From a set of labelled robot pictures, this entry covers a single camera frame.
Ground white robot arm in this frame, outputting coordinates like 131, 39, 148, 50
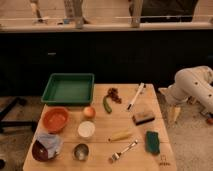
165, 66, 213, 114

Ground wooden block brush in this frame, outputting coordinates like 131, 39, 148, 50
132, 112, 155, 126

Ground red bowl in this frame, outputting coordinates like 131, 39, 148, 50
42, 107, 69, 133

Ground dark purple bowl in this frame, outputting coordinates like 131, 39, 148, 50
32, 141, 49, 162

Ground dark red grapes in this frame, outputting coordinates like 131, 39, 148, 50
107, 88, 122, 104

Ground green cucumber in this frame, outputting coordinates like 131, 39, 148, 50
103, 96, 112, 114

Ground peach apple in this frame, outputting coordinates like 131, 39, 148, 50
83, 106, 96, 118

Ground green plastic tray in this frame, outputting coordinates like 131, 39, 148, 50
41, 73, 94, 106

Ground white cup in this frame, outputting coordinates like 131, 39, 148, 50
78, 121, 95, 139

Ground silver fork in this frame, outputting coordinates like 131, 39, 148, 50
108, 140, 138, 163

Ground small metal cup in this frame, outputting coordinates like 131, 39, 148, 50
73, 143, 89, 161

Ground green sponge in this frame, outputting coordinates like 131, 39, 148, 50
145, 131, 160, 155

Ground black office chair base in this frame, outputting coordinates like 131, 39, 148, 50
0, 97, 38, 133

